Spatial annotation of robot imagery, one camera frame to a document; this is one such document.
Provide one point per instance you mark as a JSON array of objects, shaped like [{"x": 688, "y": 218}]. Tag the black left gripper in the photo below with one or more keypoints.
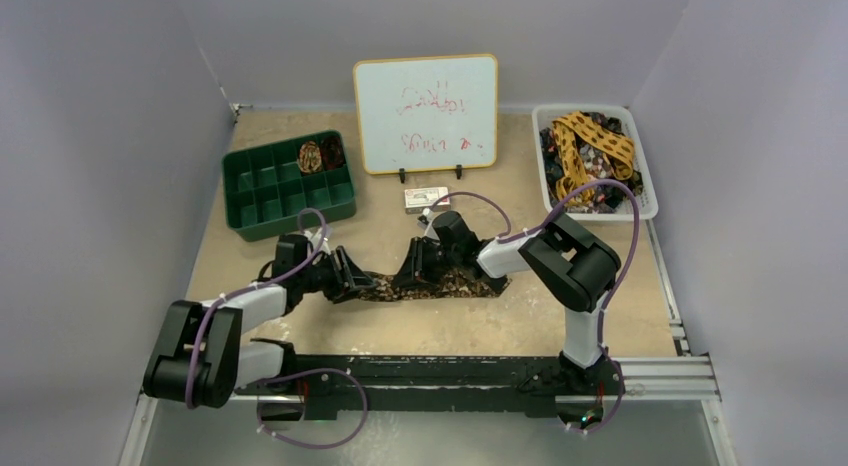
[{"x": 337, "y": 285}]

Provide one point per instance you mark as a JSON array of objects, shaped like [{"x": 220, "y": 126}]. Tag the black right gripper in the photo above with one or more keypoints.
[{"x": 421, "y": 258}]

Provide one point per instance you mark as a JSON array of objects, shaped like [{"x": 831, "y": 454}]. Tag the brown floral tie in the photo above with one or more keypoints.
[{"x": 452, "y": 285}]

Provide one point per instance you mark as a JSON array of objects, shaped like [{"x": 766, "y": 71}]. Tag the small white cardboard box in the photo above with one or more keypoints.
[{"x": 416, "y": 200}]

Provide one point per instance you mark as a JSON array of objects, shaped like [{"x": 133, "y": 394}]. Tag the green compartment tray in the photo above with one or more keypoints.
[{"x": 264, "y": 190}]

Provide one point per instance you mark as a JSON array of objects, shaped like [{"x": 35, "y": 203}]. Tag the white plastic basket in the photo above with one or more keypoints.
[{"x": 579, "y": 143}]

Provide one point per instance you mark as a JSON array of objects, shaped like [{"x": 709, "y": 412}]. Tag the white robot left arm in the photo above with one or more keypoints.
[{"x": 198, "y": 358}]

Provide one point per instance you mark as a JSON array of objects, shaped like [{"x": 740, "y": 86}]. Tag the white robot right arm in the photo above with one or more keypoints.
[{"x": 576, "y": 267}]

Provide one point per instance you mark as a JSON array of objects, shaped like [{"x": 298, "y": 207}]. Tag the dark floral ties pile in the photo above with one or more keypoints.
[{"x": 596, "y": 178}]

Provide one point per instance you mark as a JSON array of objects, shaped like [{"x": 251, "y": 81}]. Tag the rolled yellow patterned tie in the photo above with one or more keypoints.
[{"x": 310, "y": 160}]

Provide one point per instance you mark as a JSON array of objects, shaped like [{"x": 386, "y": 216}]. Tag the rolled dark red tie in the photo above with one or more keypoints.
[{"x": 332, "y": 152}]

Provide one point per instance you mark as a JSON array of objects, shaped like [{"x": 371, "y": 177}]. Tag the yellow spotted tie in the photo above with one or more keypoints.
[{"x": 583, "y": 152}]

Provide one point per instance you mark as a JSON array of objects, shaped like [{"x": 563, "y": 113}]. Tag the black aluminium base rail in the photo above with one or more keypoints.
[{"x": 535, "y": 386}]

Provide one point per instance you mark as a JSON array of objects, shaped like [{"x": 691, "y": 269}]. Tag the whiteboard with yellow frame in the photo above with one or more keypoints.
[{"x": 423, "y": 114}]

